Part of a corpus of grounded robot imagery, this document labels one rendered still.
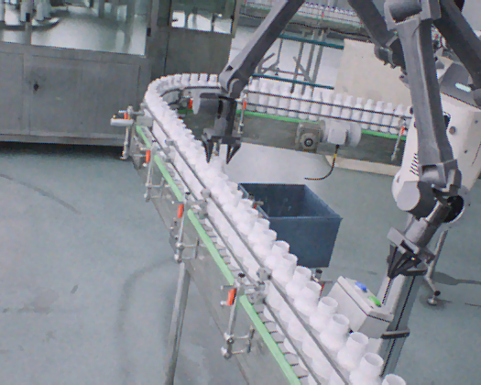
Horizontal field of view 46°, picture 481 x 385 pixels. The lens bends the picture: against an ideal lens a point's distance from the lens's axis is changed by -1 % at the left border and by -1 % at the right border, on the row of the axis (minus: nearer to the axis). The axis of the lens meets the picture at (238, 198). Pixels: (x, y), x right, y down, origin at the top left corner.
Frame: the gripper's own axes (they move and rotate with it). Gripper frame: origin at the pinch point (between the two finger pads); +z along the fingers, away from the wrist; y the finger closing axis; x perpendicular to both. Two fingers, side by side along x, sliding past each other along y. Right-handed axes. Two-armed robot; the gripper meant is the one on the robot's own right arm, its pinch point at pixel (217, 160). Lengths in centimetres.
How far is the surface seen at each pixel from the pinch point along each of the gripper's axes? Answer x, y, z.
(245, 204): 25.3, 0.2, 2.7
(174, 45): -489, -122, 48
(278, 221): -8.7, -30.4, 25.3
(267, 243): 43.3, 0.8, 4.4
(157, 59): -489, -104, 66
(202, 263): 14.9, 5.0, 27.2
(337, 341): 79, 1, 6
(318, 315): 71, 1, 6
